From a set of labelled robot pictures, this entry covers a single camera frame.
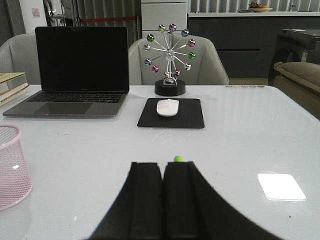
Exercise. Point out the ferris wheel desk ornament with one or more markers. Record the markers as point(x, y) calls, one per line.
point(170, 86)

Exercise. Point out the pink mesh pen holder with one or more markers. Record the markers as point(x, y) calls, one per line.
point(15, 180)

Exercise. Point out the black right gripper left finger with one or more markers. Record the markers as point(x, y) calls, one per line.
point(136, 213)

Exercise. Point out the dark counter cabinet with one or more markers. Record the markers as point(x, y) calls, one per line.
point(246, 42)

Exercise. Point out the right grey armchair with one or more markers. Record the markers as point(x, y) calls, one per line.
point(145, 68)

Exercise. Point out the left grey armchair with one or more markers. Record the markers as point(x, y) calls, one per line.
point(20, 54)

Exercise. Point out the green marker pen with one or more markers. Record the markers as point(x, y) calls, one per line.
point(178, 158)

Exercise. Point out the grey armchair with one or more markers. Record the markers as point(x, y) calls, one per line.
point(145, 68)
point(20, 54)

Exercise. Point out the dark appliance at right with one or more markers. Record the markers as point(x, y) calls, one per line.
point(295, 45)

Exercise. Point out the fruit bowl on counter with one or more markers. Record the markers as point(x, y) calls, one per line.
point(258, 8)

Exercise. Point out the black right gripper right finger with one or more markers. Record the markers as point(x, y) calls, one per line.
point(193, 210)

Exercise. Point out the top yellow book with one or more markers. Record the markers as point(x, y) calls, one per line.
point(11, 80)

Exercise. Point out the bottom book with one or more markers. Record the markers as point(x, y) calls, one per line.
point(12, 97)

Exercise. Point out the white computer mouse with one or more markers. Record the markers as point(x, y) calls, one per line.
point(167, 107)

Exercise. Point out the black mouse pad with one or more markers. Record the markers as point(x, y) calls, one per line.
point(185, 113)

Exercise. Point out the brown cushion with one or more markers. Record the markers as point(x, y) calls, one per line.
point(302, 74)

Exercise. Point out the grey laptop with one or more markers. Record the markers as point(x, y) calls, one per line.
point(84, 73)

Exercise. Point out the middle book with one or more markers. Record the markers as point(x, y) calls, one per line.
point(14, 91)

